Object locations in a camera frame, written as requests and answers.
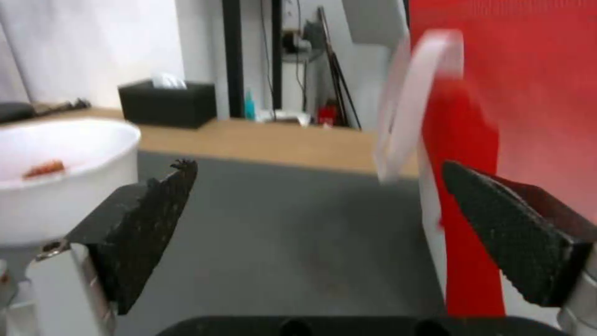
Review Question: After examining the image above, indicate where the teal bottle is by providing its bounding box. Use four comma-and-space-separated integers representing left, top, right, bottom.
243, 88, 257, 119

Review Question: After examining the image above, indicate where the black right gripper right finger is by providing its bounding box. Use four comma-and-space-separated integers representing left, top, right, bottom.
441, 160, 597, 331

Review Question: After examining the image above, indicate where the white plastic takeout bowl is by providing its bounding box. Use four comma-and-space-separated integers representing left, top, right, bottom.
0, 118, 143, 248

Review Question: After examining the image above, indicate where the orange food scrap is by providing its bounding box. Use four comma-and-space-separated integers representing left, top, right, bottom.
21, 159, 67, 180

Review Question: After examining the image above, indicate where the red takeout bag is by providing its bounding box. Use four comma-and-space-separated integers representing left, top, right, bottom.
406, 0, 597, 318

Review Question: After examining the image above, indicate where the black tissue box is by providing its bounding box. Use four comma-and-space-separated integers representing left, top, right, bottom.
117, 79, 217, 130

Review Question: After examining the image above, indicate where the white bag handle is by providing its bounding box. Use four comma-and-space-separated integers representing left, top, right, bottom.
375, 28, 466, 184

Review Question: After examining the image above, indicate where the red container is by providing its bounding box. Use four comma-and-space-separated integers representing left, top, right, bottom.
318, 105, 340, 126

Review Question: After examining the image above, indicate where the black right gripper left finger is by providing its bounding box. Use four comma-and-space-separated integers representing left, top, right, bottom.
25, 158, 199, 336

